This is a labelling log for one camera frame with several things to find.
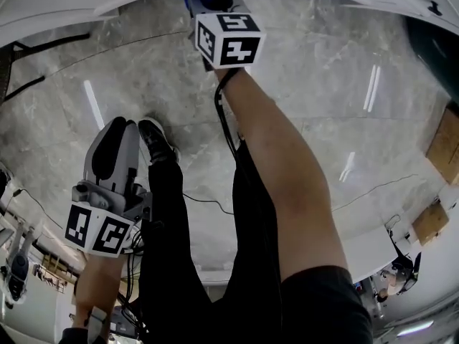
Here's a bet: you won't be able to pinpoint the person's left forearm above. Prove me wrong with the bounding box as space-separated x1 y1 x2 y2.
72 252 127 333

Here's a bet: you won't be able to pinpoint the person's right forearm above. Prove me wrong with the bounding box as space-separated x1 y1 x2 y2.
217 66 354 283

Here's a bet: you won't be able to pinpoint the dark green cabinet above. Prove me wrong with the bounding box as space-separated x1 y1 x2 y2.
404 15 459 104

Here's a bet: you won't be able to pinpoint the person's black shirt sleeve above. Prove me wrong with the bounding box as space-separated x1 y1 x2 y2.
280 265 374 344

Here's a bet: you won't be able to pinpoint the black cable bundle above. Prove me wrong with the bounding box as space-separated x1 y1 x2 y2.
115 224 148 340

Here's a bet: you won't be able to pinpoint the black metal frame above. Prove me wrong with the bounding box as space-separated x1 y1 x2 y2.
0 32 91 104

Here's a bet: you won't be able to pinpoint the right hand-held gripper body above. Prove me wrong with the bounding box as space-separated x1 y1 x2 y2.
187 4 268 72

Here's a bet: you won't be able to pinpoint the person's black shoe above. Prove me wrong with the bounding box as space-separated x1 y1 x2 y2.
138 118 181 165

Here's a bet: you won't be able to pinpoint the large brown cardboard box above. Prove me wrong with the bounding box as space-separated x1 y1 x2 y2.
425 102 459 186

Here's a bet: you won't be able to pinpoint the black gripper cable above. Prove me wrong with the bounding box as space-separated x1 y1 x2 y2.
214 67 246 161

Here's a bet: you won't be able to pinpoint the person's black trousers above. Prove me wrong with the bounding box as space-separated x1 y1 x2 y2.
138 138 284 344

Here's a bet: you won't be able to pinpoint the small brown cardboard box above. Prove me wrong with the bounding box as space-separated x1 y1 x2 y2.
411 201 450 247

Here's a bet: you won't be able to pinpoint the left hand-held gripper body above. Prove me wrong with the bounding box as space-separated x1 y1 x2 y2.
64 179 154 258

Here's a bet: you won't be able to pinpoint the thin black floor cable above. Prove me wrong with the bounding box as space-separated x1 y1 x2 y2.
181 191 236 216

